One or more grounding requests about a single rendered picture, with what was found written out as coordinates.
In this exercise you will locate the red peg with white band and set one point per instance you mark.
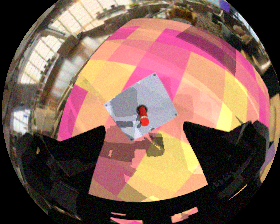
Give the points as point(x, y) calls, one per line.
point(144, 119)

